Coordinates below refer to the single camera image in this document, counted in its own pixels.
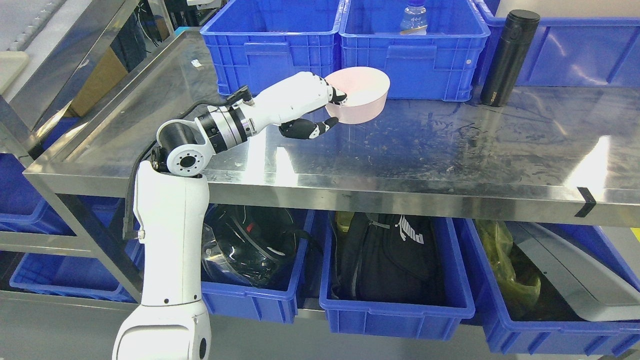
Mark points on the clear water bottle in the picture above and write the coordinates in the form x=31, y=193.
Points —
x=414, y=20

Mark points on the yellow green plastic bag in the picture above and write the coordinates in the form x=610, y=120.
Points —
x=518, y=280

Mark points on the white grey flat device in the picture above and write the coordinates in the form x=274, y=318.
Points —
x=591, y=289

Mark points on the blue bin with bag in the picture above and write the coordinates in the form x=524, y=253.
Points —
x=401, y=320

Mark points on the blue crate top right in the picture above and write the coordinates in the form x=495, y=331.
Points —
x=578, y=43

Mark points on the blue crate top left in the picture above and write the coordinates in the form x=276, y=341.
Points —
x=260, y=42

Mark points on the black puma bag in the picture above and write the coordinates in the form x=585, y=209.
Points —
x=390, y=258

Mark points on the stainless steel shelf frame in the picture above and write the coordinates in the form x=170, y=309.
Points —
x=64, y=41

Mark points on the blue bin lower right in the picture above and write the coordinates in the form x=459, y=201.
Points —
x=508, y=336

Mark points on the blue crate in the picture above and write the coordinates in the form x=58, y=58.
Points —
x=578, y=43
x=436, y=66
x=260, y=42

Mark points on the blue crate top middle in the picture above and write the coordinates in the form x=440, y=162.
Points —
x=436, y=66

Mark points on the blue bin with helmet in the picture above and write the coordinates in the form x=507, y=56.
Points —
x=261, y=304

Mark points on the black thermos bottle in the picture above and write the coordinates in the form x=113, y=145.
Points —
x=508, y=58

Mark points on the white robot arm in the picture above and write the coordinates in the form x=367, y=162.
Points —
x=169, y=198

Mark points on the pink ikea bowl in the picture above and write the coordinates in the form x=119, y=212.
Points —
x=366, y=89

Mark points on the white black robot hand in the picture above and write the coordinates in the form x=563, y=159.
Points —
x=284, y=104

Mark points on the blue bin lower left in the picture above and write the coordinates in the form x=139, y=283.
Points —
x=71, y=276

